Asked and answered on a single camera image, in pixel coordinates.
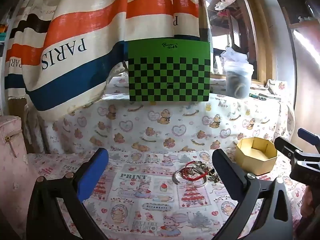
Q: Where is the striped printed curtain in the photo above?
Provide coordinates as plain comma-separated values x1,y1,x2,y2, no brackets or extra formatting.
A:
5,0,213,120

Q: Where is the clear plastic bucket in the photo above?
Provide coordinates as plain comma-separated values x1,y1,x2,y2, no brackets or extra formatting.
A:
223,60,254,99

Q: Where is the red string bracelet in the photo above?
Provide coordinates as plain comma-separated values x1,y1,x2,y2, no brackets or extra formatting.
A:
179,166,208,181

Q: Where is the dark bead bracelet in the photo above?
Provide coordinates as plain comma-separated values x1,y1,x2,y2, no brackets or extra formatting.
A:
207,168,221,183

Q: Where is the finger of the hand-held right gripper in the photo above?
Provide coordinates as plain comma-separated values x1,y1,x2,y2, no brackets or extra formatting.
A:
297,128,320,153
274,137,320,162

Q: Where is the white plastic bag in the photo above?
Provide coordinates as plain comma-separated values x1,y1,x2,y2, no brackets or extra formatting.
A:
220,46,250,63

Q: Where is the silver bangle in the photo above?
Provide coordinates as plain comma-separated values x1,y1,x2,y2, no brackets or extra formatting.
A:
173,167,208,186

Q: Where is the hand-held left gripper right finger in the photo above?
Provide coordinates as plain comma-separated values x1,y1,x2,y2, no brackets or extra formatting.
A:
212,149,293,240

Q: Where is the green checkered board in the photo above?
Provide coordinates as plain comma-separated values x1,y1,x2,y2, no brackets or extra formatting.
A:
127,39,211,102

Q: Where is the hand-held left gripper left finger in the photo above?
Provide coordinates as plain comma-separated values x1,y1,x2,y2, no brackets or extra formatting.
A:
26,147,110,240

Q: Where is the wooden window frame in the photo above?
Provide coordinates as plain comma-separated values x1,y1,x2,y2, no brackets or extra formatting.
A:
200,0,278,87

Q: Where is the pink zipper bag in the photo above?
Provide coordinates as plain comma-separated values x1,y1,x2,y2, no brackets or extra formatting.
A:
0,116,28,173

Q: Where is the bear and heart printed cloth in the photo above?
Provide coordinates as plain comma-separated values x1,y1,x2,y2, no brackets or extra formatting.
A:
51,76,295,154

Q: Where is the metal charm chain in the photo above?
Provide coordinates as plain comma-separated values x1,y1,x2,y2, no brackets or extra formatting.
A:
185,161,209,172

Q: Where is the strawberry printed cloth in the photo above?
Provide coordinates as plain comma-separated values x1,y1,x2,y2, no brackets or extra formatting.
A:
26,147,313,240

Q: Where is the gold octagonal cardboard box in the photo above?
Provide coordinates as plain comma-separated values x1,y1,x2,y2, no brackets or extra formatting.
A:
234,137,278,175

